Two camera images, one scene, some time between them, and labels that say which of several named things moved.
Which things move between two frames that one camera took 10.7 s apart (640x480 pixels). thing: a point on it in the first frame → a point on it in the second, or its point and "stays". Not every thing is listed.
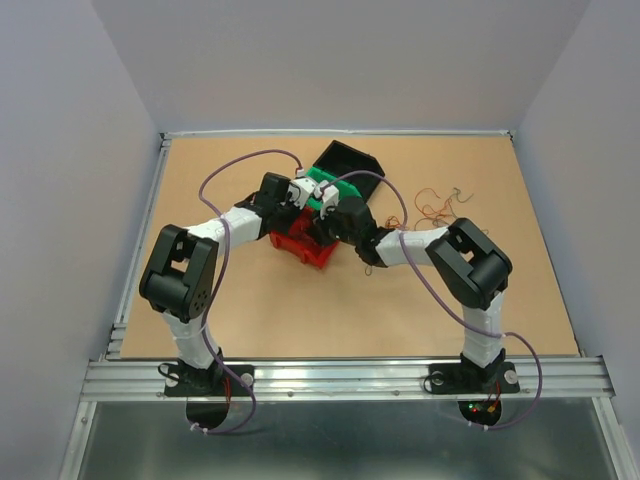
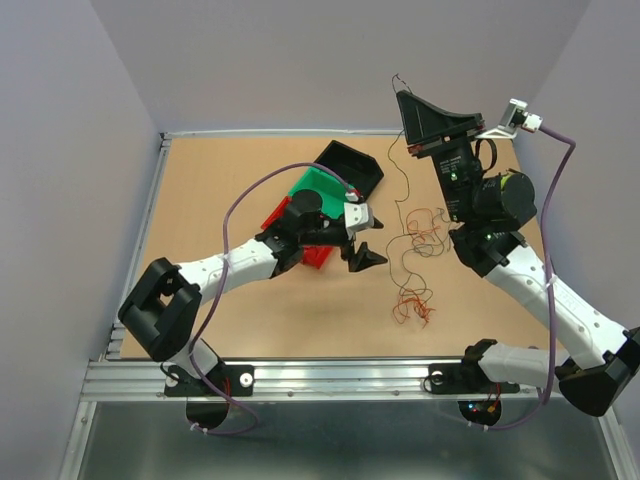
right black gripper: [318, 229] → [426, 125]
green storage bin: [343, 189] stays
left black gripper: [295, 210] → [365, 258]
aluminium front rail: [542, 377] stays
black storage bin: [361, 171] stays
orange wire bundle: [429, 207] → [428, 233]
